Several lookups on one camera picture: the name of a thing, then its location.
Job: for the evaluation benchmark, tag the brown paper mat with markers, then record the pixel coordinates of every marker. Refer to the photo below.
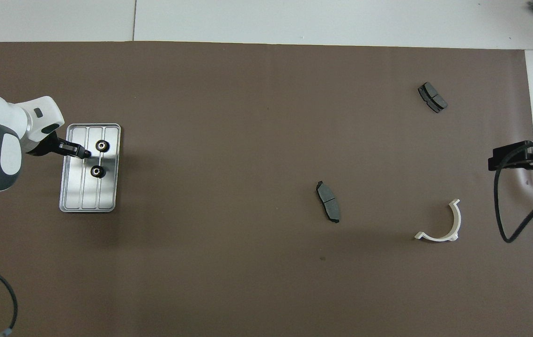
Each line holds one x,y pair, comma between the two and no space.
266,281

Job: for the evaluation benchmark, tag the silver metal tray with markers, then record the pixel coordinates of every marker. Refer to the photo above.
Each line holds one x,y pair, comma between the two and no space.
81,192

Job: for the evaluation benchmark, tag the short dark brake pad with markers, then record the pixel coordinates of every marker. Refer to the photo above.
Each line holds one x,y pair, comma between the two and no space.
433,97

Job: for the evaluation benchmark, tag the black bearing gear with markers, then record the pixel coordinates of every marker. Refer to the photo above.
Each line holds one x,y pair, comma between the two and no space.
102,146
98,172

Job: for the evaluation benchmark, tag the white curved plastic bracket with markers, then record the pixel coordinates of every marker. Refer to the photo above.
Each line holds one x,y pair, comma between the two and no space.
456,220

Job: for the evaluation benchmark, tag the long dark brake pad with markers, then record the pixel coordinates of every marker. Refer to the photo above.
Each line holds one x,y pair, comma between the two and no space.
328,201

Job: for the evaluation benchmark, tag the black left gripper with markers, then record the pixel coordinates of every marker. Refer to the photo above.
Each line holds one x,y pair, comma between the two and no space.
46,147

